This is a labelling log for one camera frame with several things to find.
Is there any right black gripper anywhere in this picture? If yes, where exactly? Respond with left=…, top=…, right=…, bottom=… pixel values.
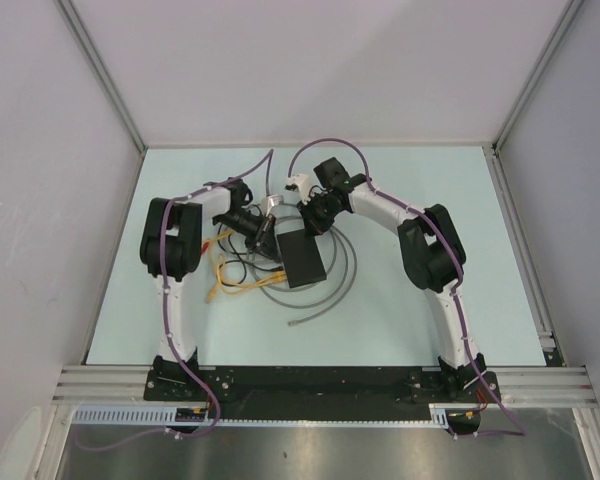
left=298, top=193, right=344, bottom=240

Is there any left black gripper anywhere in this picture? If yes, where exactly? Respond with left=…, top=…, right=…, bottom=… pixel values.
left=213, top=209, right=280, bottom=262

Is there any black network switch box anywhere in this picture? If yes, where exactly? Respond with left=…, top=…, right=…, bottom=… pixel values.
left=276, top=230, right=327, bottom=289

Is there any yellow ethernet cable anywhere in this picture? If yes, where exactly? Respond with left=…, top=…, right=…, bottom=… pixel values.
left=199, top=230, right=236, bottom=246
left=203, top=253, right=289, bottom=305

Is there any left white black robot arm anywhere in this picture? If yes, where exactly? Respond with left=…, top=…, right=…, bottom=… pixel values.
left=139, top=179, right=280, bottom=400

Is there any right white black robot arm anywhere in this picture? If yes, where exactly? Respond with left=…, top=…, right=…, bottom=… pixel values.
left=286, top=157, right=490, bottom=401

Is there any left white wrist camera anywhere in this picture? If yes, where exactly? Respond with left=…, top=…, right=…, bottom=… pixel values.
left=260, top=194, right=284, bottom=216

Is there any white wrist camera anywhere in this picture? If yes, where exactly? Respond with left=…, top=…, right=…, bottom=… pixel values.
left=285, top=174, right=314, bottom=205
left=260, top=194, right=284, bottom=216

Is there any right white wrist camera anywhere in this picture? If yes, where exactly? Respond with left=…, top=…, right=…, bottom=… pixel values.
left=285, top=174, right=314, bottom=205

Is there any yellow ethernet cable plugged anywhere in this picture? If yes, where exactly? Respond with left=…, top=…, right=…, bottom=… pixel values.
left=203, top=253, right=289, bottom=305

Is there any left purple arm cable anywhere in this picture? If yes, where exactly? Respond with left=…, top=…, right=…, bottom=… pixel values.
left=74, top=149, right=276, bottom=452

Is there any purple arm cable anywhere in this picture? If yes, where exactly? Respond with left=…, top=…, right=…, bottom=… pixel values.
left=289, top=138, right=529, bottom=437
left=74, top=149, right=276, bottom=452

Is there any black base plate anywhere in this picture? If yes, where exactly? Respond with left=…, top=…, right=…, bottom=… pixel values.
left=143, top=359, right=501, bottom=426

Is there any white slotted cable duct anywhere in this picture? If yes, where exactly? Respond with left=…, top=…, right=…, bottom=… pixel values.
left=73, top=406, right=448, bottom=429

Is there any aluminium front frame rail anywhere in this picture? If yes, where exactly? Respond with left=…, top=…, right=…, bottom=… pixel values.
left=52, top=365, right=598, bottom=408

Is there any right aluminium side rail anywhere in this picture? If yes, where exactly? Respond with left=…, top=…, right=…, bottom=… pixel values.
left=483, top=146, right=564, bottom=367

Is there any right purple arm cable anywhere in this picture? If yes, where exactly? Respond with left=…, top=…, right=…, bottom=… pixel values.
left=289, top=138, right=529, bottom=437

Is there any left aluminium corner post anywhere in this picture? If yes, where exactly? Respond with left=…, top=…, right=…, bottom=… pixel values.
left=54, top=0, right=147, bottom=154

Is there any aluminium corner post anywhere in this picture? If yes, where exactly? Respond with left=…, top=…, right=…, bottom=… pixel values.
left=54, top=0, right=147, bottom=154
left=492, top=0, right=586, bottom=151

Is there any right aluminium corner post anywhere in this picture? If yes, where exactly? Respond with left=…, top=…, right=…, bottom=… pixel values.
left=492, top=0, right=586, bottom=151

